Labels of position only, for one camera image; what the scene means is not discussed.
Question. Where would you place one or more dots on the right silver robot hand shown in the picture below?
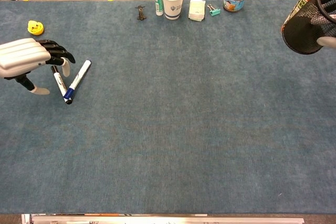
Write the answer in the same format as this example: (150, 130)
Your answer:
(328, 42)

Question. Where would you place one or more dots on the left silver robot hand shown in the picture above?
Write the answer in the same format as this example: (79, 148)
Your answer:
(21, 56)

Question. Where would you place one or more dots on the black mesh pen cup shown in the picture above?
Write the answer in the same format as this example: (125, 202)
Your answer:
(299, 35)

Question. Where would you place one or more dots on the black-capped whiteboard marker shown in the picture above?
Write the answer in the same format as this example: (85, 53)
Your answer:
(59, 81)

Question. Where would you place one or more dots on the blue-capped whiteboard marker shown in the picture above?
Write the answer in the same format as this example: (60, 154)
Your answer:
(80, 73)

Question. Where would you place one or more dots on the yellow rubber duck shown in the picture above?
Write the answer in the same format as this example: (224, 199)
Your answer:
(35, 27)

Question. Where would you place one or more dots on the teal binder clip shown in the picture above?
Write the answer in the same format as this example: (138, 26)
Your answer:
(215, 12)

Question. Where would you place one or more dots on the dark metal clip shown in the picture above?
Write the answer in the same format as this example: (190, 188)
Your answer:
(141, 12)

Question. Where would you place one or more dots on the white tissue pack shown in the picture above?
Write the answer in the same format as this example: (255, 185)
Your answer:
(197, 10)

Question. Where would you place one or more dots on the white green glue stick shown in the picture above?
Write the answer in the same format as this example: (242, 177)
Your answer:
(158, 1)

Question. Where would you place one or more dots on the white paper cup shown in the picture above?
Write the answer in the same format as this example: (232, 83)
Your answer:
(172, 5)

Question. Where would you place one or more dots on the blue felt table mat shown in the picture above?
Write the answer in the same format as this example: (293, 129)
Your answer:
(168, 119)

